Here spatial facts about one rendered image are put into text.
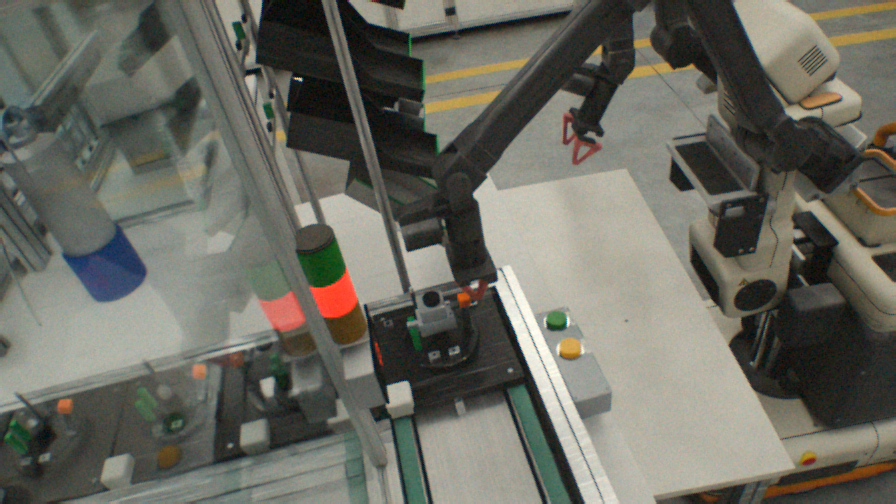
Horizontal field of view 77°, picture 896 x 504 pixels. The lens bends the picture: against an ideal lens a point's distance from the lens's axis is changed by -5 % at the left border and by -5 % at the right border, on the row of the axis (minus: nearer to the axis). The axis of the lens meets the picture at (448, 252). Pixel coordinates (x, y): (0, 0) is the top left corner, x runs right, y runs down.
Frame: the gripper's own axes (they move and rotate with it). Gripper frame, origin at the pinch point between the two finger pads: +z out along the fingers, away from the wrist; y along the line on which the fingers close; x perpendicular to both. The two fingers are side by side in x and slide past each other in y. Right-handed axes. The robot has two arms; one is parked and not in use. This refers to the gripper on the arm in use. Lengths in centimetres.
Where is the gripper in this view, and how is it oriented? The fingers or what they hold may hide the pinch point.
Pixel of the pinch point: (476, 295)
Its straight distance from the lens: 103.4
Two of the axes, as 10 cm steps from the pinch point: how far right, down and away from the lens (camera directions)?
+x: 9.6, -2.7, 0.7
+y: 2.2, 6.1, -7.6
